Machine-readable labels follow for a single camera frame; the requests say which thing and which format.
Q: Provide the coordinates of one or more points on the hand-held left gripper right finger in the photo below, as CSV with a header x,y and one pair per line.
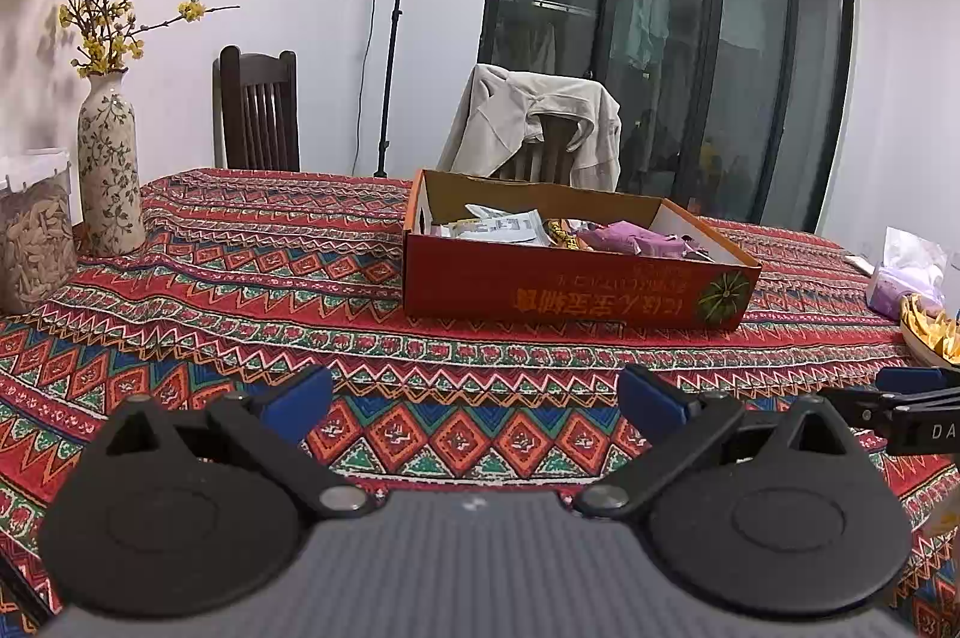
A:
x,y
652,394

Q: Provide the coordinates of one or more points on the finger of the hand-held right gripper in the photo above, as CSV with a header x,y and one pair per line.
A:
x,y
862,405
911,379

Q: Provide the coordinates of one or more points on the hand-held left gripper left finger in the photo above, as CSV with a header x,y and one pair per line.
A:
x,y
300,398

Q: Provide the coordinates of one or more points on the orange cardboard box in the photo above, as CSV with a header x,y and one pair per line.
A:
x,y
562,285

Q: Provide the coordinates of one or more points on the purple snack packet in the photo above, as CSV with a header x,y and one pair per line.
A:
x,y
637,240

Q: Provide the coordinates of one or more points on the yellow red snack packet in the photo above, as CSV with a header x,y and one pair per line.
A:
x,y
566,235

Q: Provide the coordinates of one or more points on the white grey printed snack packet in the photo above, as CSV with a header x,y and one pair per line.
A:
x,y
502,227

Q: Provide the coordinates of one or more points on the basket of yellow snacks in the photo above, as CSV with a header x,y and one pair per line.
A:
x,y
934,330

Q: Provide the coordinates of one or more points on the tissue pack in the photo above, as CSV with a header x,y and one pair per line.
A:
x,y
904,278

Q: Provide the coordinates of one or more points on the red patterned tablecloth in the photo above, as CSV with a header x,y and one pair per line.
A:
x,y
262,293

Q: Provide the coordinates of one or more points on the white remote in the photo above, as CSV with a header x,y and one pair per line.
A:
x,y
860,265

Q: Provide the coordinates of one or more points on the wooden chair under jacket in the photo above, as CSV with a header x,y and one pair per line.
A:
x,y
551,150

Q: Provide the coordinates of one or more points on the dark wooden chair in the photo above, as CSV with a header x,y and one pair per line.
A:
x,y
259,113

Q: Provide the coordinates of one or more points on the floral patterned vase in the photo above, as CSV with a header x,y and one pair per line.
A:
x,y
111,180

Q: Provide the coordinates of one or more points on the clear jar with white lid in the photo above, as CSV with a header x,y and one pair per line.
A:
x,y
34,248

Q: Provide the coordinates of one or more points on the beige jacket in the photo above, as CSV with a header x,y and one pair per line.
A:
x,y
502,120

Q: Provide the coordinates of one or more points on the black framed glass door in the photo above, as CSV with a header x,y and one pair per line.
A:
x,y
750,68

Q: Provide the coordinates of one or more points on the light teal hanging garment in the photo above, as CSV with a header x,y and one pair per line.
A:
x,y
651,8

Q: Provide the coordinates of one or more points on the studio light on stand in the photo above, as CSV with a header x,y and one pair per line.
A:
x,y
397,8

